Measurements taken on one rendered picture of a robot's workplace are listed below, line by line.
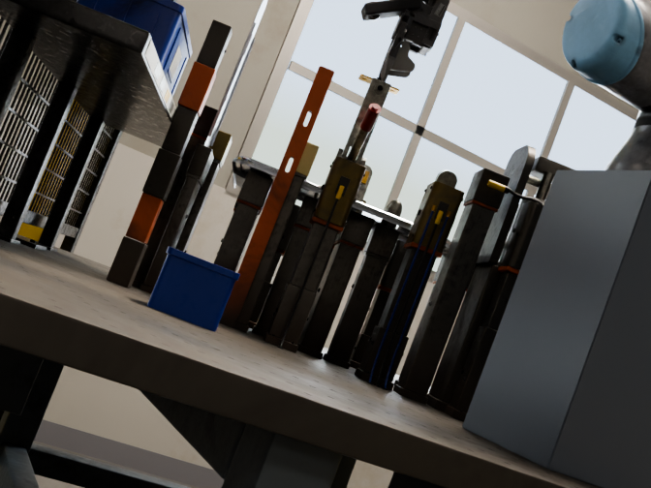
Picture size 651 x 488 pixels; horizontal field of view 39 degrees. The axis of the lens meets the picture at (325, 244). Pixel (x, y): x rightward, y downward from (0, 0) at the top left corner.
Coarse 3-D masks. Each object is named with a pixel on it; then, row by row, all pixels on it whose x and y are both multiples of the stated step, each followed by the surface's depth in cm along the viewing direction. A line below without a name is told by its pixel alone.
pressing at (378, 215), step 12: (240, 156) 171; (240, 168) 186; (252, 168) 181; (264, 168) 170; (276, 168) 171; (300, 192) 188; (312, 192) 181; (360, 204) 171; (372, 216) 182; (384, 216) 172; (396, 216) 172; (372, 228) 194; (396, 228) 186; (408, 228) 172; (444, 252) 192
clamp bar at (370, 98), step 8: (376, 80) 166; (368, 88) 166; (376, 88) 165; (384, 88) 165; (368, 96) 166; (376, 96) 166; (384, 96) 166; (368, 104) 166; (360, 112) 166; (360, 120) 166; (352, 136) 167; (368, 136) 167; (352, 144) 167; (344, 152) 167; (360, 152) 167; (360, 160) 167
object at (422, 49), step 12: (420, 0) 184; (432, 0) 184; (444, 0) 184; (408, 12) 182; (420, 12) 184; (432, 12) 184; (444, 12) 184; (396, 24) 186; (408, 24) 181; (420, 24) 182; (432, 24) 182; (408, 36) 182; (420, 36) 183; (432, 36) 183; (420, 48) 185
